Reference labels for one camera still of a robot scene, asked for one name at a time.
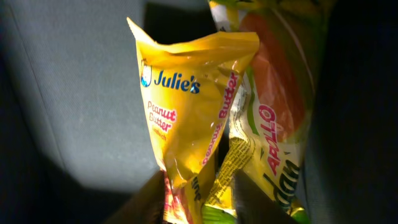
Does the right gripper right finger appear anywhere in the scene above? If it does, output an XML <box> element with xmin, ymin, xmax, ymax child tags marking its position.
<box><xmin>234</xmin><ymin>170</ymin><xmax>298</xmax><ymax>224</ymax></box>

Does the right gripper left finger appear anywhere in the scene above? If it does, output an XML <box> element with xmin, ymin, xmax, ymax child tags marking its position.
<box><xmin>104</xmin><ymin>171</ymin><xmax>165</xmax><ymax>224</ymax></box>

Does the green Apollo snack packet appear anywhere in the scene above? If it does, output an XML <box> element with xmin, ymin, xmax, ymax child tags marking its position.
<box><xmin>202</xmin><ymin>0</ymin><xmax>336</xmax><ymax>223</ymax></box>

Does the yellow peanut butter snack packet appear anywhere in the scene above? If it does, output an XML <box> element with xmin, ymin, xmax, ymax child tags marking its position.
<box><xmin>128</xmin><ymin>21</ymin><xmax>259</xmax><ymax>223</ymax></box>

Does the dark green open box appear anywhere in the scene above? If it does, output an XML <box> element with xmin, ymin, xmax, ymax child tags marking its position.
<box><xmin>1</xmin><ymin>0</ymin><xmax>397</xmax><ymax>223</ymax></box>

